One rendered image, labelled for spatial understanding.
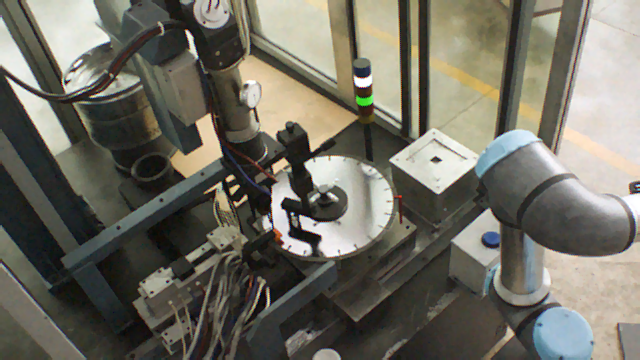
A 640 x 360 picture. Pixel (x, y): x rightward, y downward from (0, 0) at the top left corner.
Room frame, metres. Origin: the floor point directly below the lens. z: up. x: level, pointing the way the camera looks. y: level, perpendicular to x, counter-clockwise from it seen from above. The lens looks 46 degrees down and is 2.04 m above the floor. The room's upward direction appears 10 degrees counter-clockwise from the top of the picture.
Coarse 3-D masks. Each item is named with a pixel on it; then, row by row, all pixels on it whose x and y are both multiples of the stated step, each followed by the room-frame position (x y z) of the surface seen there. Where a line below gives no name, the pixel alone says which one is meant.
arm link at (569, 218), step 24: (552, 192) 0.52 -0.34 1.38; (576, 192) 0.52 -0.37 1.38; (528, 216) 0.52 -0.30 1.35; (552, 216) 0.50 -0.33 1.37; (576, 216) 0.48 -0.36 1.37; (600, 216) 0.48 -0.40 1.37; (624, 216) 0.48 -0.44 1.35; (552, 240) 0.48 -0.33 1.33; (576, 240) 0.46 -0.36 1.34; (600, 240) 0.46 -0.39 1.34; (624, 240) 0.46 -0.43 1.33
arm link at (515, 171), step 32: (480, 160) 0.65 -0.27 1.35; (512, 160) 0.61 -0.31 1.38; (544, 160) 0.59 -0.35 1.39; (512, 192) 0.56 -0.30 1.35; (512, 224) 0.57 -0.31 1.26; (512, 256) 0.59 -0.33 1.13; (544, 256) 0.60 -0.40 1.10; (512, 288) 0.60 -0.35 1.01; (544, 288) 0.59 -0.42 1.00; (512, 320) 0.57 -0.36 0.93
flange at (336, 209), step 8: (312, 192) 1.00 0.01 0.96; (336, 192) 0.99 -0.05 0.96; (344, 192) 0.98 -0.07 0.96; (320, 200) 0.96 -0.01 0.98; (328, 200) 0.95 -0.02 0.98; (344, 200) 0.96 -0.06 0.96; (320, 208) 0.94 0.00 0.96; (328, 208) 0.94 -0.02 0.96; (336, 208) 0.94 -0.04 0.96; (344, 208) 0.93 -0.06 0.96; (320, 216) 0.92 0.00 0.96; (328, 216) 0.92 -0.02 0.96; (336, 216) 0.92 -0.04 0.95
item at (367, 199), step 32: (320, 160) 1.12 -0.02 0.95; (352, 160) 1.10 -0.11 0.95; (288, 192) 1.03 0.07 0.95; (352, 192) 0.99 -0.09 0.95; (384, 192) 0.97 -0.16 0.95; (288, 224) 0.92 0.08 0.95; (320, 224) 0.90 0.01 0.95; (352, 224) 0.89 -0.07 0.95; (384, 224) 0.87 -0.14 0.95; (320, 256) 0.81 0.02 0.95
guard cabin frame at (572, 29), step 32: (0, 0) 1.68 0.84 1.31; (352, 0) 1.54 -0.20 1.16; (576, 0) 0.94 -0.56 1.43; (32, 32) 1.69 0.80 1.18; (352, 32) 1.55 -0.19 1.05; (576, 32) 0.93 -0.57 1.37; (32, 64) 1.67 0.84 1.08; (288, 64) 1.86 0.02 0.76; (352, 64) 1.54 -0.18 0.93; (576, 64) 0.94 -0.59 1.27; (352, 96) 1.55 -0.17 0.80; (64, 128) 1.66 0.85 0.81; (544, 128) 0.95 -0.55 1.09
